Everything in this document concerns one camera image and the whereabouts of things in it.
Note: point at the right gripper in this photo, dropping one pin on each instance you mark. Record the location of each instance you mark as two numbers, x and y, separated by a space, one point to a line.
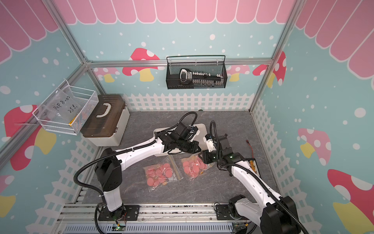
207 157

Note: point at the clear labelled plastic bag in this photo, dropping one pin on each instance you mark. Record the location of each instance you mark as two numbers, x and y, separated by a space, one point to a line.
62 104

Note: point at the white rectangular tray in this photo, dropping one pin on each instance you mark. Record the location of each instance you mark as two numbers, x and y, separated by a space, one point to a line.
198 133

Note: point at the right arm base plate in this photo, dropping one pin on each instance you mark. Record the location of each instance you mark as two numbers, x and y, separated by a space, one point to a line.
223 212

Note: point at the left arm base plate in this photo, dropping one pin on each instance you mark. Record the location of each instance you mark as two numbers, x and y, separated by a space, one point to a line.
123 213

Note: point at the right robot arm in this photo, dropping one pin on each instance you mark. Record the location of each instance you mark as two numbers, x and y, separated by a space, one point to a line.
273 213

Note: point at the white wire basket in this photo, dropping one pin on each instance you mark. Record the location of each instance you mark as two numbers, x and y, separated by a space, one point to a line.
87 98

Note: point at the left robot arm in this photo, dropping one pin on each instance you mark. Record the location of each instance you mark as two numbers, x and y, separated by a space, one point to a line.
111 166

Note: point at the white toolbox brown lid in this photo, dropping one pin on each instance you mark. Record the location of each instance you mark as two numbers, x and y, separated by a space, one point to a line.
106 125

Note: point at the ziploc bag of cookies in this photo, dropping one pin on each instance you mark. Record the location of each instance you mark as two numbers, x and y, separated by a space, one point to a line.
162 174
194 166

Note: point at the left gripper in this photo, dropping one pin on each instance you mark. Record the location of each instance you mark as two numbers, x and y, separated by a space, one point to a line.
192 149

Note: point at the black wire mesh basket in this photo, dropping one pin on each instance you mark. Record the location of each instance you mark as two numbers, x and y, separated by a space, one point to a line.
213 64

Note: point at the socket set in basket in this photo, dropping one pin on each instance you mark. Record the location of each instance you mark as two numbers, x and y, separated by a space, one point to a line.
201 80

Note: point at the black connector board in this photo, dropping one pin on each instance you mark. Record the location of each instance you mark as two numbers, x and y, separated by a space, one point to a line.
253 165

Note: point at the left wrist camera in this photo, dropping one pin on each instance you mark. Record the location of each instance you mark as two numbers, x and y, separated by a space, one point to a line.
183 131

